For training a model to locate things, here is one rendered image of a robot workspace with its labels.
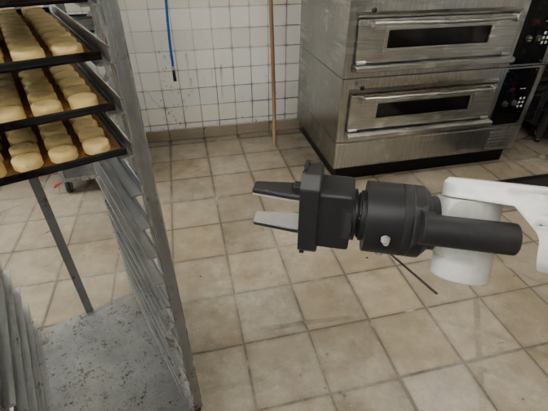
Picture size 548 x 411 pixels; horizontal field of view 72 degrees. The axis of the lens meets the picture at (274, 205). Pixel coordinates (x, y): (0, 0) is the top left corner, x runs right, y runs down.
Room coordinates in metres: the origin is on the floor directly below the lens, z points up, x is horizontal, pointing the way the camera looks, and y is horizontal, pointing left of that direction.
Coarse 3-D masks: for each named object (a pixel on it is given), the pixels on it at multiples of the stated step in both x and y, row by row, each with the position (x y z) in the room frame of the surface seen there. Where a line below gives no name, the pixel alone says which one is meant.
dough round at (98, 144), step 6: (90, 138) 0.71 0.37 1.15; (96, 138) 0.71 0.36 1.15; (102, 138) 0.71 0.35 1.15; (84, 144) 0.68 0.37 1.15; (90, 144) 0.68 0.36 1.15; (96, 144) 0.68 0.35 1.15; (102, 144) 0.68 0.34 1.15; (108, 144) 0.70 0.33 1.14; (84, 150) 0.68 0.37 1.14; (90, 150) 0.67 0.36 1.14; (96, 150) 0.67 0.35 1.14; (102, 150) 0.68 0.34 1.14
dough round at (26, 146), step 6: (18, 144) 0.68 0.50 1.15; (24, 144) 0.68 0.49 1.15; (30, 144) 0.68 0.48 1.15; (36, 144) 0.68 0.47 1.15; (12, 150) 0.65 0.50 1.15; (18, 150) 0.65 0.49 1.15; (24, 150) 0.65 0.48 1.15; (30, 150) 0.66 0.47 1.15; (36, 150) 0.67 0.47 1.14; (12, 156) 0.65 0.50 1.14
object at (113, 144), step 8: (64, 120) 0.85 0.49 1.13; (96, 120) 0.85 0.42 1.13; (32, 128) 0.80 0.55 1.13; (72, 128) 0.80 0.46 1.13; (104, 128) 0.80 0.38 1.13; (40, 136) 0.76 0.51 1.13; (72, 136) 0.76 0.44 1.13; (112, 136) 0.76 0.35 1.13; (8, 144) 0.72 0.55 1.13; (40, 144) 0.72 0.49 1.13; (80, 144) 0.72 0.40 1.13; (112, 144) 0.72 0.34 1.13; (8, 152) 0.68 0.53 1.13; (40, 152) 0.68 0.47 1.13; (80, 152) 0.68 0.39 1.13; (8, 160) 0.65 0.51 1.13; (48, 160) 0.65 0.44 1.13; (8, 168) 0.62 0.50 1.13
